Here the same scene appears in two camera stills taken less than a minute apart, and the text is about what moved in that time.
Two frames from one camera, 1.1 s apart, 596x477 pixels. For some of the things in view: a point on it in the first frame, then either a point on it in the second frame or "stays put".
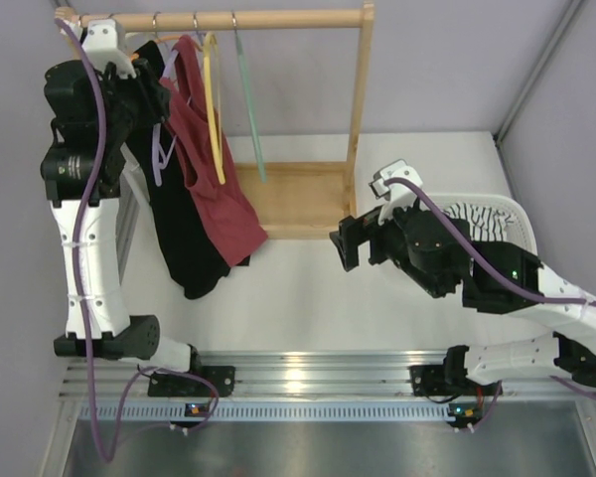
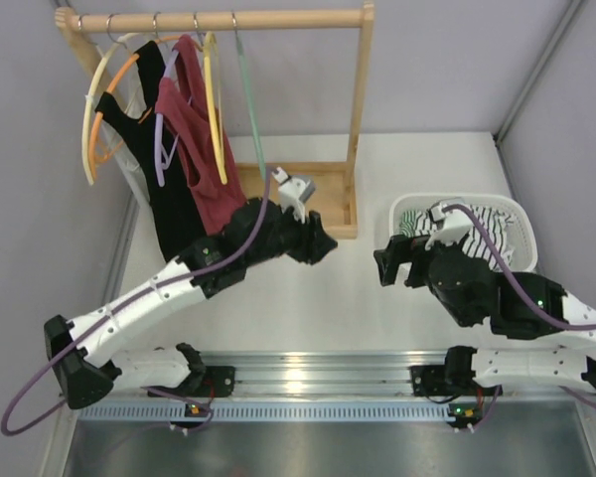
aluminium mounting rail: [288, 376] stays put
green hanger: [249, 99] stays put
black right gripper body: [384, 239] -> [406, 249]
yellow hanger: [219, 162] stays put
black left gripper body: [146, 91] -> [307, 238]
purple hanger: [158, 165] stays put
